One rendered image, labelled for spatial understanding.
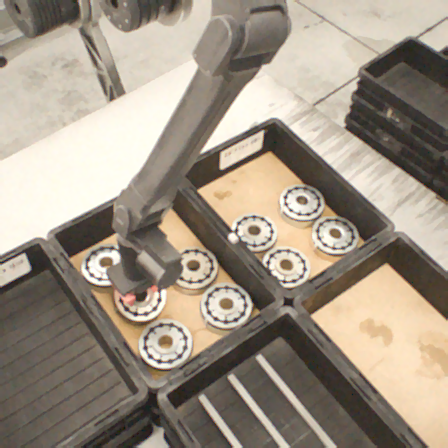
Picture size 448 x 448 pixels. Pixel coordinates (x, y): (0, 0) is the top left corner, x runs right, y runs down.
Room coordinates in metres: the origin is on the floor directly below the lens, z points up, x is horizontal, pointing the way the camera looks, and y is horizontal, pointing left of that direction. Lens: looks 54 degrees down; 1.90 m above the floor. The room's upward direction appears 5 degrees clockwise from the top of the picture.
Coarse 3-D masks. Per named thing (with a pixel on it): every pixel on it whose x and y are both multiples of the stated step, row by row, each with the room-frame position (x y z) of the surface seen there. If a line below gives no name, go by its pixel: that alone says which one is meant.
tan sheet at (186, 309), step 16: (176, 224) 0.77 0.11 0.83; (112, 240) 0.72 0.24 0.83; (176, 240) 0.73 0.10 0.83; (192, 240) 0.73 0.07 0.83; (80, 256) 0.67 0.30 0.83; (224, 272) 0.66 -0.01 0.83; (112, 304) 0.56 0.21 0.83; (176, 304) 0.57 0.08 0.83; (192, 304) 0.58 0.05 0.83; (176, 320) 0.54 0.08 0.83; (192, 320) 0.54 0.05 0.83; (128, 336) 0.49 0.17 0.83; (192, 336) 0.51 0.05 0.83; (208, 336) 0.51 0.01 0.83; (192, 352) 0.47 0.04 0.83
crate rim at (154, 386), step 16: (96, 208) 0.73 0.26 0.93; (64, 224) 0.68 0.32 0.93; (48, 240) 0.64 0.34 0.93; (224, 240) 0.67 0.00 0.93; (64, 256) 0.61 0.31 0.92; (240, 256) 0.64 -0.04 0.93; (256, 272) 0.61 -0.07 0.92; (80, 288) 0.54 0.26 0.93; (272, 288) 0.57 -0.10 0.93; (96, 304) 0.51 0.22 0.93; (272, 304) 0.54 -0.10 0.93; (112, 320) 0.48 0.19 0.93; (256, 320) 0.50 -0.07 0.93; (224, 336) 0.46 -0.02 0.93; (128, 352) 0.42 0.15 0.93; (208, 352) 0.43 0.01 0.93; (144, 368) 0.39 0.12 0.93; (176, 368) 0.40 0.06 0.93; (160, 384) 0.37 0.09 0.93
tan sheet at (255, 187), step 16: (256, 160) 0.99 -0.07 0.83; (272, 160) 0.99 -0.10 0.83; (224, 176) 0.93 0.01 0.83; (240, 176) 0.93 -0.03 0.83; (256, 176) 0.93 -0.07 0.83; (272, 176) 0.94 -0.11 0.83; (288, 176) 0.94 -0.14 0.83; (208, 192) 0.87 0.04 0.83; (224, 192) 0.88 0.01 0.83; (240, 192) 0.88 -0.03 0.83; (256, 192) 0.88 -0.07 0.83; (272, 192) 0.89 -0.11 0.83; (224, 208) 0.83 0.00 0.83; (240, 208) 0.83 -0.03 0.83; (256, 208) 0.84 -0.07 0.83; (272, 208) 0.84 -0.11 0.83; (288, 224) 0.80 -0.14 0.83; (288, 240) 0.75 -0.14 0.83; (304, 240) 0.76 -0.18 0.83
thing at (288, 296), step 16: (256, 128) 1.00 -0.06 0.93; (288, 128) 1.00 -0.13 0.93; (224, 144) 0.93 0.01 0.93; (304, 144) 0.95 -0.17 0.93; (320, 160) 0.91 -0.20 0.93; (336, 176) 0.87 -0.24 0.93; (192, 192) 0.79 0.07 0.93; (352, 192) 0.82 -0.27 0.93; (208, 208) 0.75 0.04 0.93; (368, 208) 0.79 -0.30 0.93; (384, 224) 0.75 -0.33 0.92; (240, 240) 0.67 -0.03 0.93; (368, 240) 0.70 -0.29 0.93; (256, 256) 0.64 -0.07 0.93; (352, 256) 0.66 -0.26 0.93; (320, 272) 0.61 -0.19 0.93; (304, 288) 0.58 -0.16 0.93
